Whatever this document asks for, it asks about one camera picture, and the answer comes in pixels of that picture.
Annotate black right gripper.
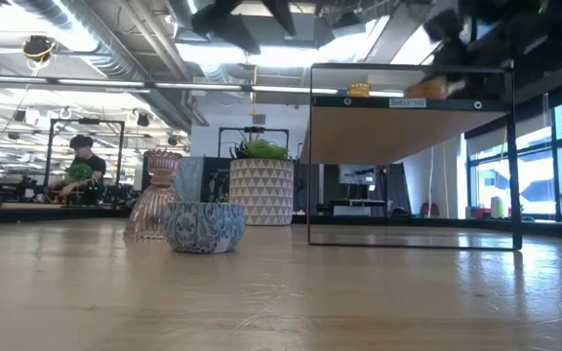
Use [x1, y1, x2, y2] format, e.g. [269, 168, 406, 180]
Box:
[424, 0, 545, 101]

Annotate amber ribbed glass candle holder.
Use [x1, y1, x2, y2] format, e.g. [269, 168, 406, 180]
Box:
[347, 82, 372, 98]

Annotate pink ribbed glass candle holder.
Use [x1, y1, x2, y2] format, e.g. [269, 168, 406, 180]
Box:
[123, 149, 184, 241]

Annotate blue patterned tin candle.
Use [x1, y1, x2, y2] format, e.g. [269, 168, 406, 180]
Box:
[163, 201, 247, 254]

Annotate long linear ceiling light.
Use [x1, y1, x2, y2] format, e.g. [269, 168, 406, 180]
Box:
[0, 72, 341, 97]

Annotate computer monitor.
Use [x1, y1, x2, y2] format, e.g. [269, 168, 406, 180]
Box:
[338, 164, 378, 186]

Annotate succulent in patterned white pot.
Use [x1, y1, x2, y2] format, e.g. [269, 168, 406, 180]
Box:
[228, 131, 296, 227]

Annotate person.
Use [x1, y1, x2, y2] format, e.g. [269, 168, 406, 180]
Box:
[49, 135, 108, 206]

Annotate small green bushy plant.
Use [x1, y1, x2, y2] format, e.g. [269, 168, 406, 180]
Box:
[64, 163, 95, 185]

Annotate wooden shelf with black frame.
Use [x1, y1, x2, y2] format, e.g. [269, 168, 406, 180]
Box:
[299, 61, 524, 253]

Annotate silver ceiling air duct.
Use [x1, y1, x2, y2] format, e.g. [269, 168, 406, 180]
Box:
[12, 0, 194, 133]

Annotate black metal rig frame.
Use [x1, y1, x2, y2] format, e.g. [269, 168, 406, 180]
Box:
[218, 126, 291, 160]
[44, 118, 126, 201]

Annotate black window frame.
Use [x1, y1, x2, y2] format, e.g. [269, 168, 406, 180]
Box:
[465, 92, 562, 228]

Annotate yellow black ceiling cable reel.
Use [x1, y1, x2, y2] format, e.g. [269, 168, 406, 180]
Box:
[20, 34, 58, 64]

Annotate black aluminium table frame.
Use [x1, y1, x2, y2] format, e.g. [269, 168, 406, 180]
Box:
[0, 203, 562, 241]

